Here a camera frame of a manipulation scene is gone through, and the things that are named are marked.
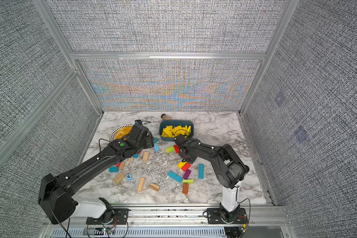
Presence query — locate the lime green block front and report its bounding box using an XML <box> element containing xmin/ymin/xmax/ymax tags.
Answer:
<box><xmin>182</xmin><ymin>179</ymin><xmax>194</xmax><ymax>184</ymax></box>

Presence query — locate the spice jar with black cap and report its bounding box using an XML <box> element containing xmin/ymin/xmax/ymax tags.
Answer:
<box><xmin>161</xmin><ymin>114</ymin><xmax>172</xmax><ymax>121</ymax></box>

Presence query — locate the teal flat block front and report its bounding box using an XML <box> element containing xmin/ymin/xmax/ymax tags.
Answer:
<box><xmin>168</xmin><ymin>171</ymin><xmax>183</xmax><ymax>183</ymax></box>

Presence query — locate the patterned white plate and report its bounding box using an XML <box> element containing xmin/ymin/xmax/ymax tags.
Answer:
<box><xmin>109</xmin><ymin>125</ymin><xmax>133</xmax><ymax>142</ymax></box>

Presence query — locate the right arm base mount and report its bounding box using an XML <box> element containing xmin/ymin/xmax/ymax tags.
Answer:
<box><xmin>205</xmin><ymin>208</ymin><xmax>249</xmax><ymax>225</ymax></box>

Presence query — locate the natural wood arch block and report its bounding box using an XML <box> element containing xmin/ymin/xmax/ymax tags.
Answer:
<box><xmin>148</xmin><ymin>183</ymin><xmax>160</xmax><ymax>192</ymax></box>

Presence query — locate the natural wood long block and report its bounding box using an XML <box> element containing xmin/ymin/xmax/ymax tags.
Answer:
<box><xmin>119</xmin><ymin>161</ymin><xmax>126</xmax><ymax>171</ymax></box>

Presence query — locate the red block lower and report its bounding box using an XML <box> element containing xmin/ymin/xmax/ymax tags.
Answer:
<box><xmin>181</xmin><ymin>162</ymin><xmax>191</xmax><ymax>172</ymax></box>

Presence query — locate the natural wood block left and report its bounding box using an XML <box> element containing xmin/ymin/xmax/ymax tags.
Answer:
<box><xmin>113</xmin><ymin>172</ymin><xmax>126</xmax><ymax>184</ymax></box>

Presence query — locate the orange brown block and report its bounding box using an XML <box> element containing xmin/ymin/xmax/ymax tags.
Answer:
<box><xmin>182</xmin><ymin>183</ymin><xmax>189</xmax><ymax>194</ymax></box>

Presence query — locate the red long block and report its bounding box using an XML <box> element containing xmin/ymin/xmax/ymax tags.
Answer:
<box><xmin>174</xmin><ymin>145</ymin><xmax>180</xmax><ymax>154</ymax></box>

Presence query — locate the natural wood block centre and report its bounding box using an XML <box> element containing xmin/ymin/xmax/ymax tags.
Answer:
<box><xmin>142</xmin><ymin>151</ymin><xmax>150</xmax><ymax>162</ymax></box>

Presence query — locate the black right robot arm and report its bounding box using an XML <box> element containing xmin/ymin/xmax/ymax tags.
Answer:
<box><xmin>174</xmin><ymin>135</ymin><xmax>250</xmax><ymax>223</ymax></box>

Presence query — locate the natural wood block front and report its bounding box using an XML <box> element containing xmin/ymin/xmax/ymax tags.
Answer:
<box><xmin>137</xmin><ymin>178</ymin><xmax>145</xmax><ymax>192</ymax></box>

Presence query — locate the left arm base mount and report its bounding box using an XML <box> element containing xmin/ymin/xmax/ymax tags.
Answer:
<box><xmin>86</xmin><ymin>197</ymin><xmax>130</xmax><ymax>225</ymax></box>

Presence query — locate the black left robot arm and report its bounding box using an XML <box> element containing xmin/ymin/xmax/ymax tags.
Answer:
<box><xmin>38</xmin><ymin>124</ymin><xmax>154</xmax><ymax>225</ymax></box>

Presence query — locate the orange sesame bread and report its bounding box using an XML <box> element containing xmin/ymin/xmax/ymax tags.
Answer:
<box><xmin>114</xmin><ymin>126</ymin><xmax>132</xmax><ymax>140</ymax></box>

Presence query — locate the teal long block right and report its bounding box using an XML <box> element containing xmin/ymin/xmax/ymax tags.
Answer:
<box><xmin>198</xmin><ymin>164</ymin><xmax>204</xmax><ymax>179</ymax></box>

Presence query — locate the yellow block by red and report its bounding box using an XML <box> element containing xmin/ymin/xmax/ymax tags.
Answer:
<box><xmin>178</xmin><ymin>162</ymin><xmax>186</xmax><ymax>169</ymax></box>

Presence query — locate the teal plastic bin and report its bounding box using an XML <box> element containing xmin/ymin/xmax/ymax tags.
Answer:
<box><xmin>159</xmin><ymin>120</ymin><xmax>194</xmax><ymax>142</ymax></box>

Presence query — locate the purple block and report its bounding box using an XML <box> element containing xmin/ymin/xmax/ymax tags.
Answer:
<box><xmin>183</xmin><ymin>169</ymin><xmax>191</xmax><ymax>180</ymax></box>

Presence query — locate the light blue flat block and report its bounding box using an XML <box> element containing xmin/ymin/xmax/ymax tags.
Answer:
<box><xmin>154</xmin><ymin>143</ymin><xmax>160</xmax><ymax>152</ymax></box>

